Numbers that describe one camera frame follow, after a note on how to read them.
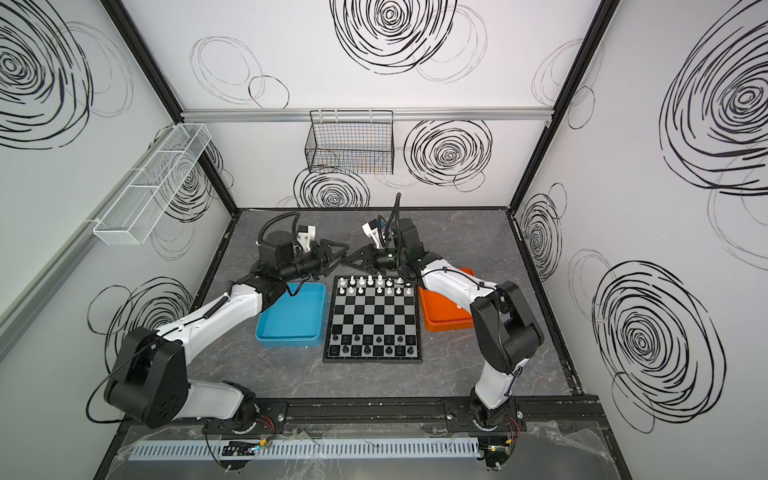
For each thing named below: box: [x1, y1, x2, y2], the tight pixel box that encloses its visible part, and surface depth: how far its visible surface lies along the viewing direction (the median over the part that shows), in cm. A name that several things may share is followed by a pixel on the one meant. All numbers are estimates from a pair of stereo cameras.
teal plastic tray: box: [255, 283, 327, 348], surface depth 90 cm
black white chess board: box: [322, 275, 423, 364], surface depth 91 cm
